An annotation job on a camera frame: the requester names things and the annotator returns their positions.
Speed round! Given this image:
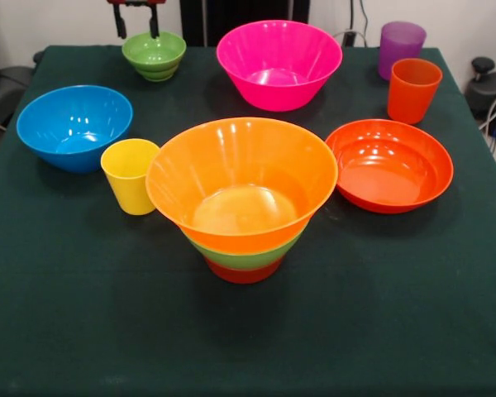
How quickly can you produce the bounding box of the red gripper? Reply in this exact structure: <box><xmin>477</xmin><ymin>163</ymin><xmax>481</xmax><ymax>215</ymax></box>
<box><xmin>107</xmin><ymin>0</ymin><xmax>166</xmax><ymax>41</ymax></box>

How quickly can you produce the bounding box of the small green ribbed bowl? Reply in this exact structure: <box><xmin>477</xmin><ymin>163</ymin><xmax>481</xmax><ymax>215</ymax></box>
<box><xmin>121</xmin><ymin>31</ymin><xmax>188</xmax><ymax>83</ymax></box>

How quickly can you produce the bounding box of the large pink bowl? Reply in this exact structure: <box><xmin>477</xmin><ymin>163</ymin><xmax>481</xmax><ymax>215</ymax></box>
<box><xmin>216</xmin><ymin>19</ymin><xmax>344</xmax><ymax>112</ymax></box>

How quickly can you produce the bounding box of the large yellow-orange bowl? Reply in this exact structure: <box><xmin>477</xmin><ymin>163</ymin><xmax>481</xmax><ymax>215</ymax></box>
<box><xmin>145</xmin><ymin>117</ymin><xmax>340</xmax><ymax>256</ymax></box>

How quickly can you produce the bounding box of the large green bowl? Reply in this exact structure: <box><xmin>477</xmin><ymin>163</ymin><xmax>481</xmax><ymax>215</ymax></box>
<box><xmin>181</xmin><ymin>229</ymin><xmax>305</xmax><ymax>270</ymax></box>

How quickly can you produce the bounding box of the small orange bowl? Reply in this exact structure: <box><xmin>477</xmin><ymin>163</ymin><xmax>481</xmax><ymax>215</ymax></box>
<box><xmin>204</xmin><ymin>256</ymin><xmax>285</xmax><ymax>285</ymax></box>

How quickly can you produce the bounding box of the wide shallow orange bowl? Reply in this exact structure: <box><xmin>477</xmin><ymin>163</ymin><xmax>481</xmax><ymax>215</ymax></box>
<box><xmin>325</xmin><ymin>118</ymin><xmax>455</xmax><ymax>215</ymax></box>

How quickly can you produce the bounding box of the blue bowl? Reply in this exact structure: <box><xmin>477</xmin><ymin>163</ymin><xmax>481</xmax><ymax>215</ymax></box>
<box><xmin>16</xmin><ymin>85</ymin><xmax>134</xmax><ymax>175</ymax></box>

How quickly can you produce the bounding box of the dark grey chair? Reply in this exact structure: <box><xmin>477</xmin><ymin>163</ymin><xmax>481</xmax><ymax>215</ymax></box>
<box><xmin>0</xmin><ymin>65</ymin><xmax>35</xmax><ymax>129</ymax></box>

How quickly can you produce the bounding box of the yellow cup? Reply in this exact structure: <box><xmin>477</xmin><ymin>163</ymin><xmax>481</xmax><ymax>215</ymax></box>
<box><xmin>100</xmin><ymin>138</ymin><xmax>161</xmax><ymax>217</ymax></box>

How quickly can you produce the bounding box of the purple cup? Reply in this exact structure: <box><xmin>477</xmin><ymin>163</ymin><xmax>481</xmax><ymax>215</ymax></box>
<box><xmin>377</xmin><ymin>22</ymin><xmax>428</xmax><ymax>81</ymax></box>

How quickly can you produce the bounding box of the orange cup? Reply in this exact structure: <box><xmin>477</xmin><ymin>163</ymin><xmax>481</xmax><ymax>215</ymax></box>
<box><xmin>387</xmin><ymin>58</ymin><xmax>444</xmax><ymax>126</ymax></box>

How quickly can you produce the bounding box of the dark green tablecloth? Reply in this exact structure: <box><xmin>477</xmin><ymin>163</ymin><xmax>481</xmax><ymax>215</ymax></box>
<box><xmin>0</xmin><ymin>44</ymin><xmax>496</xmax><ymax>397</ymax></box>

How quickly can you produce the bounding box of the black clamp knob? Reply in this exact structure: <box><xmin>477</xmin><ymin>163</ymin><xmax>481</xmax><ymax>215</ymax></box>
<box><xmin>470</xmin><ymin>56</ymin><xmax>496</xmax><ymax>84</ymax></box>

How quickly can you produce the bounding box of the black rounded base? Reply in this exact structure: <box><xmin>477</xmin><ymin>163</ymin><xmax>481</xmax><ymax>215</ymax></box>
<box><xmin>465</xmin><ymin>69</ymin><xmax>496</xmax><ymax>137</ymax></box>

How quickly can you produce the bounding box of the black hanging cable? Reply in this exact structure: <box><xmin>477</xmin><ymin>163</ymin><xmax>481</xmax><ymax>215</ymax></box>
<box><xmin>357</xmin><ymin>0</ymin><xmax>371</xmax><ymax>47</ymax></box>

